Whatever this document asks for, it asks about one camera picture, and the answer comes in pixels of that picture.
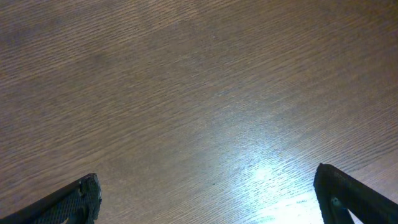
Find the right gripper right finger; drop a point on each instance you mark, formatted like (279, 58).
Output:
(339, 195)

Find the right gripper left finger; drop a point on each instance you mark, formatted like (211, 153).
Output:
(78, 202)

